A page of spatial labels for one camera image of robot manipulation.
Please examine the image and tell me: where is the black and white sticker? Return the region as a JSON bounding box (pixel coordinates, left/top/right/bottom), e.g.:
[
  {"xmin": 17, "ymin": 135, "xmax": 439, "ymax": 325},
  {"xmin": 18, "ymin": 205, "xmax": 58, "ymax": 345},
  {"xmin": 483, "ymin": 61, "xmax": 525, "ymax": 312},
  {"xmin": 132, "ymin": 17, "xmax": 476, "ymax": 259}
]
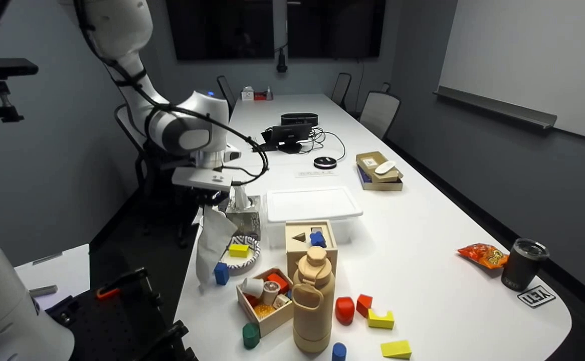
[{"xmin": 517, "ymin": 284, "xmax": 557, "ymax": 308}]

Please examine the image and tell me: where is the black cable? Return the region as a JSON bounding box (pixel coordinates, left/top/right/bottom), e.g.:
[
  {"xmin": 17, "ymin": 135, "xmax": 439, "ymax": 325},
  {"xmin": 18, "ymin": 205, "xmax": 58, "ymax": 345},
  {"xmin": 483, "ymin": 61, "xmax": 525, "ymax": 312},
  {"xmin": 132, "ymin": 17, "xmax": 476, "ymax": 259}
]
[{"xmin": 300, "ymin": 127, "xmax": 347, "ymax": 161}]

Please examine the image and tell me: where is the green block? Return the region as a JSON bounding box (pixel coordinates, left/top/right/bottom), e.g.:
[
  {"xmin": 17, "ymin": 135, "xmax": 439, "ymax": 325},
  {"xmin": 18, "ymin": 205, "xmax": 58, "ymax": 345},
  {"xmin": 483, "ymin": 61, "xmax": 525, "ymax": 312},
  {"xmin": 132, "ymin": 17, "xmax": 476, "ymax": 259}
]
[{"xmin": 242, "ymin": 322, "xmax": 261, "ymax": 350}]

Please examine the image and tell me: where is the yellow arch block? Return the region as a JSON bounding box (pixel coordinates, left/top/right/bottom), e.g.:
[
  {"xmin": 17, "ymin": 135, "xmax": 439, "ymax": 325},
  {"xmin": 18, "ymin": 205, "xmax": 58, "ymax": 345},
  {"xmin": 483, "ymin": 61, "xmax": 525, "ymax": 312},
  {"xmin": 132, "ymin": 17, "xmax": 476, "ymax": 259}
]
[{"xmin": 367, "ymin": 308, "xmax": 395, "ymax": 330}]

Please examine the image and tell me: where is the black tumbler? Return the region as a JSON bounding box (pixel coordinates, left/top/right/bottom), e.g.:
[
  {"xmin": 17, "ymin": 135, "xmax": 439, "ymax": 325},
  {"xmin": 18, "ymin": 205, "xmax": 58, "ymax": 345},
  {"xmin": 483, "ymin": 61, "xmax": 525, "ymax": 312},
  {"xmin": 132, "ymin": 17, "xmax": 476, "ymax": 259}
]
[{"xmin": 501, "ymin": 238, "xmax": 550, "ymax": 292}]

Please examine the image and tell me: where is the red square block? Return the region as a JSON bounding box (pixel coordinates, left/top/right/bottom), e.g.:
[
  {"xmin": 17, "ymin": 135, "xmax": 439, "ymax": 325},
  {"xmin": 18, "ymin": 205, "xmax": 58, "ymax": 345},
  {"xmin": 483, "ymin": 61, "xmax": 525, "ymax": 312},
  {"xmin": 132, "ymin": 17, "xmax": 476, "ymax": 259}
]
[{"xmin": 355, "ymin": 294, "xmax": 373, "ymax": 318}]

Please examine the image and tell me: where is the wooden tray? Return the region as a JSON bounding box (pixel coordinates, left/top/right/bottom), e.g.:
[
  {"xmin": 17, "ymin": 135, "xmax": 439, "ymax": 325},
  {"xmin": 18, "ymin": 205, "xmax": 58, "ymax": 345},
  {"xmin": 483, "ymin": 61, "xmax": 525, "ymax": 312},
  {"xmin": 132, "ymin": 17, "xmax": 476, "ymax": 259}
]
[{"xmin": 236, "ymin": 267, "xmax": 296, "ymax": 338}]

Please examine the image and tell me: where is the patterned tissue box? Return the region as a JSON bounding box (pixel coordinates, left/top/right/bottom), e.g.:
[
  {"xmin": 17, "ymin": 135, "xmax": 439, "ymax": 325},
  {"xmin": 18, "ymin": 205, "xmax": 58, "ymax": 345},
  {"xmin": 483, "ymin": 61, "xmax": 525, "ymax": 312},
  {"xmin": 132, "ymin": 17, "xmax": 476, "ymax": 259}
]
[{"xmin": 225, "ymin": 186, "xmax": 263, "ymax": 242}]

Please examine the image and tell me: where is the black speaker bar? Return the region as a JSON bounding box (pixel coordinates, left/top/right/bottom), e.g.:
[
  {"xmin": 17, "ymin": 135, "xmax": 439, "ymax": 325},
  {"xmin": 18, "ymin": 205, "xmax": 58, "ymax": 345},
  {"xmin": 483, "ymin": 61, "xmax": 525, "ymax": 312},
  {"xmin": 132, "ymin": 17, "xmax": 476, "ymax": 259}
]
[{"xmin": 280, "ymin": 112, "xmax": 319, "ymax": 127}]

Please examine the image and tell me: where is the small black monitor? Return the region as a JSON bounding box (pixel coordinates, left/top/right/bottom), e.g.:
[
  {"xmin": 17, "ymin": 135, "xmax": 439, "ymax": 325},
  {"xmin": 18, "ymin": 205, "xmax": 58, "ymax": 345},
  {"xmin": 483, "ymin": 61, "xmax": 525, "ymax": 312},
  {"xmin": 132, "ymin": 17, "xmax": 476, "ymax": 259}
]
[{"xmin": 252, "ymin": 122, "xmax": 313, "ymax": 154}]

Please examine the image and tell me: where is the small cup with lid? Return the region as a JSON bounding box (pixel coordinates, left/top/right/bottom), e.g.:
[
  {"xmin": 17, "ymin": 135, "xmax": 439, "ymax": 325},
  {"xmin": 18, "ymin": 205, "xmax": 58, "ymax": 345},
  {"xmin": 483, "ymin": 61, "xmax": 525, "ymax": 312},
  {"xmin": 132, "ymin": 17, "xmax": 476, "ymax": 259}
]
[{"xmin": 262, "ymin": 281, "xmax": 281, "ymax": 306}]

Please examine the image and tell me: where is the red rounded block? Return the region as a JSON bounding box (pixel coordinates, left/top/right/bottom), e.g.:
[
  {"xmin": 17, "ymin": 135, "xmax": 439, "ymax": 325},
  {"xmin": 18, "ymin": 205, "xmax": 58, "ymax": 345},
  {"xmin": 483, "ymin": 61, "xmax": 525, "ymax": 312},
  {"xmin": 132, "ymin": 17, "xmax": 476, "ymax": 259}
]
[{"xmin": 335, "ymin": 296, "xmax": 356, "ymax": 326}]

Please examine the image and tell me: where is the patterned bowl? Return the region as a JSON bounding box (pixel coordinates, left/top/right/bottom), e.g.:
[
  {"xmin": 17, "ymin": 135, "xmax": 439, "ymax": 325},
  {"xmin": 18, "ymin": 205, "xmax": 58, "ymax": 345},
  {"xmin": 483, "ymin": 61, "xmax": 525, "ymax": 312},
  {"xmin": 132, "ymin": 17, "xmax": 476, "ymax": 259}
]
[{"xmin": 220, "ymin": 235, "xmax": 262, "ymax": 277}]

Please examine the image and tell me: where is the stack of cardboard boxes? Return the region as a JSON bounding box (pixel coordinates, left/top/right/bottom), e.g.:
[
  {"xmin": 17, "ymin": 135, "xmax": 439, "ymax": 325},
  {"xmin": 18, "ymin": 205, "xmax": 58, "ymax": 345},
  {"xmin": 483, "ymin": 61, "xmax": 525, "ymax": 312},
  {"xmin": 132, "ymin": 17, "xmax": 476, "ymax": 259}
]
[{"xmin": 355, "ymin": 151, "xmax": 405, "ymax": 192}]

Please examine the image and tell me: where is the clear bin with white lid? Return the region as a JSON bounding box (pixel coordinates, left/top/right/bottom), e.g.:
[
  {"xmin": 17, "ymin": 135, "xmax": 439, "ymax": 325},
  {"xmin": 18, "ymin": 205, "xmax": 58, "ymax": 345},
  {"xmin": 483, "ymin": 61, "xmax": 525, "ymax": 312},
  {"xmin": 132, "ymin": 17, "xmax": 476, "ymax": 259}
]
[{"xmin": 265, "ymin": 187, "xmax": 364, "ymax": 249}]

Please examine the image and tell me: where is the whiteboard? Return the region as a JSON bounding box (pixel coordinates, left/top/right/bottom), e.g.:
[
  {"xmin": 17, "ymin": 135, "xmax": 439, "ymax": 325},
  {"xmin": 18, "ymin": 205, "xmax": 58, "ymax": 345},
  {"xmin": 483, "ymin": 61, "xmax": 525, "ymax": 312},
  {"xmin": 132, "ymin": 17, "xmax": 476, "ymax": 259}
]
[{"xmin": 433, "ymin": 0, "xmax": 585, "ymax": 145}]

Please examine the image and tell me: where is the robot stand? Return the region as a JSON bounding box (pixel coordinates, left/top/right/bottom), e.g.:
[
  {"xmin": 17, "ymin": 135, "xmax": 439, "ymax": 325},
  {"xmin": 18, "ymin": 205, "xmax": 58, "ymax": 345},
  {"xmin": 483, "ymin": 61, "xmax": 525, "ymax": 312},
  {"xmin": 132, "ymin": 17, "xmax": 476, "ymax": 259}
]
[{"xmin": 46, "ymin": 267, "xmax": 199, "ymax": 361}]

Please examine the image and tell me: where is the wall screen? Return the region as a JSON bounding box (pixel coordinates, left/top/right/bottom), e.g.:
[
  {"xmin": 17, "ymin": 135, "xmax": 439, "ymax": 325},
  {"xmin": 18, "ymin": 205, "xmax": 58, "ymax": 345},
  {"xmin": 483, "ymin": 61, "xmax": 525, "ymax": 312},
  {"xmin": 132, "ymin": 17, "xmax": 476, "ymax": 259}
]
[
  {"xmin": 287, "ymin": 0, "xmax": 386, "ymax": 60},
  {"xmin": 165, "ymin": 0, "xmax": 276, "ymax": 62}
]

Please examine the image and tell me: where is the tan water bottle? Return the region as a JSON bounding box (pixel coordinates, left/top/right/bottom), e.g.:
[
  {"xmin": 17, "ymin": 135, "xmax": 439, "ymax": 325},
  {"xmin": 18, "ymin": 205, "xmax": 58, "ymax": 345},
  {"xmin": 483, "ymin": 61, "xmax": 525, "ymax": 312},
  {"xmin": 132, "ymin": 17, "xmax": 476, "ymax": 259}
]
[{"xmin": 292, "ymin": 246, "xmax": 337, "ymax": 354}]

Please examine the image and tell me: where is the yellow wedge block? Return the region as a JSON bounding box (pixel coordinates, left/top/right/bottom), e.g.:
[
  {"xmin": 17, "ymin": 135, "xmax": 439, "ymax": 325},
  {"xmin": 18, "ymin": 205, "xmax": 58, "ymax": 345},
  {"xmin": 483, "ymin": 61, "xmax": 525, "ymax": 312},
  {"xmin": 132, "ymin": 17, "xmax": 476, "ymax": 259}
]
[{"xmin": 380, "ymin": 339, "xmax": 413, "ymax": 360}]

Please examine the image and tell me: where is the wooden shape sorter box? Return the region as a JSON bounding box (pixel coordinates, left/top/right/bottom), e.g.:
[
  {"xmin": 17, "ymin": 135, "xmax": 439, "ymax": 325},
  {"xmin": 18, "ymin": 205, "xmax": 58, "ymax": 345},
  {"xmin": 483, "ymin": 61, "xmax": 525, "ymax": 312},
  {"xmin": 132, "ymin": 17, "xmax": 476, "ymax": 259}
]
[{"xmin": 285, "ymin": 220, "xmax": 338, "ymax": 279}]

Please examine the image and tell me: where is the black clamp with orange tip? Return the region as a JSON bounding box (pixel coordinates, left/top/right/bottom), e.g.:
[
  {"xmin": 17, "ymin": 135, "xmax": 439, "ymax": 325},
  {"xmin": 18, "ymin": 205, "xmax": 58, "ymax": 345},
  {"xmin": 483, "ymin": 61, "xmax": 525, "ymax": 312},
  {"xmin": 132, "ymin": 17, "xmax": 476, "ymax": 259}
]
[{"xmin": 95, "ymin": 267, "xmax": 150, "ymax": 301}]

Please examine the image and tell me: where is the camera on mount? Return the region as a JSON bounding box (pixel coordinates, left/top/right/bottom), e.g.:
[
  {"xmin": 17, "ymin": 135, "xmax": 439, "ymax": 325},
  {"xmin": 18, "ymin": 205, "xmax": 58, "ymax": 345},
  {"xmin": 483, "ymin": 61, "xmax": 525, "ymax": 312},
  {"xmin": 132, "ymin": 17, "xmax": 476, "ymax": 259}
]
[{"xmin": 0, "ymin": 0, "xmax": 40, "ymax": 124}]

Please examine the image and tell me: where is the white tissue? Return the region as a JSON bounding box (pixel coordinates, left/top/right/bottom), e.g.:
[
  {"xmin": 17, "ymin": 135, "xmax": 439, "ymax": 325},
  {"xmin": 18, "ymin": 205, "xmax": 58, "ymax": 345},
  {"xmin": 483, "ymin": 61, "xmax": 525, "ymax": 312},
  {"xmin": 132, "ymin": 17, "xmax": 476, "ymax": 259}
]
[{"xmin": 195, "ymin": 205, "xmax": 238, "ymax": 292}]

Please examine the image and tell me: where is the white side table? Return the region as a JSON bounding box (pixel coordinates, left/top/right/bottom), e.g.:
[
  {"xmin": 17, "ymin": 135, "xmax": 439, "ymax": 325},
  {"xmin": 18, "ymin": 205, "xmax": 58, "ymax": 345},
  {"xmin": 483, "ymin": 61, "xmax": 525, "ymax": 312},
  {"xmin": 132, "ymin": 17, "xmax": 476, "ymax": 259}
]
[{"xmin": 14, "ymin": 244, "xmax": 91, "ymax": 312}]

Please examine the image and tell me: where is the white paper cup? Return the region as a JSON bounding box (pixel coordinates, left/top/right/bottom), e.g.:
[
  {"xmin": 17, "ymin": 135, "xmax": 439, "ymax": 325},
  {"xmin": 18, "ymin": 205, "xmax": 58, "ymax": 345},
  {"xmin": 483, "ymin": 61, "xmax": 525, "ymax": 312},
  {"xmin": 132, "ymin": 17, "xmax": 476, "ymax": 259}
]
[{"xmin": 242, "ymin": 277, "xmax": 265, "ymax": 299}]

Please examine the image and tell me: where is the orange snack bag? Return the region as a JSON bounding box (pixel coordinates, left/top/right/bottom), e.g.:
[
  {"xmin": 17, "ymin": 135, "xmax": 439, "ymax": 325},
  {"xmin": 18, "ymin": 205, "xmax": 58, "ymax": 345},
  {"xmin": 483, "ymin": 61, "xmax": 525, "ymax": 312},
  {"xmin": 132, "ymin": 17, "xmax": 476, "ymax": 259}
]
[{"xmin": 457, "ymin": 243, "xmax": 510, "ymax": 270}]

